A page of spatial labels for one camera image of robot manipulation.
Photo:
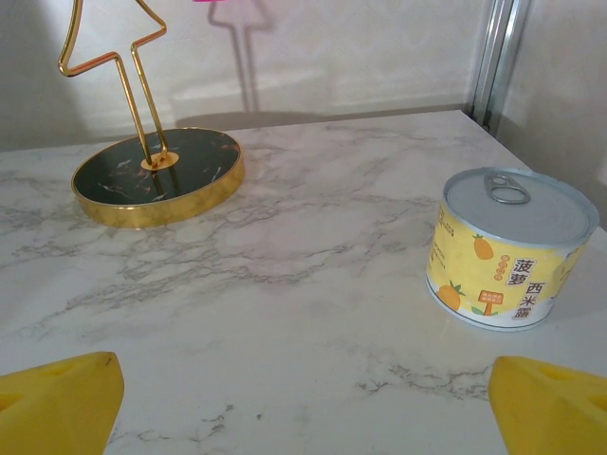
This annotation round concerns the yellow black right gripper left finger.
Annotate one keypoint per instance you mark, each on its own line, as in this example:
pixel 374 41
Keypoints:
pixel 52 412

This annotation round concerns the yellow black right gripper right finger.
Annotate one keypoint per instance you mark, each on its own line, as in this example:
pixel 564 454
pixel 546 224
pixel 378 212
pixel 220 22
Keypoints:
pixel 555 417

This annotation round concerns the aluminium frame post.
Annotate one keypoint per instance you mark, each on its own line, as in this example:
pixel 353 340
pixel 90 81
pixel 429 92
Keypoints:
pixel 495 57

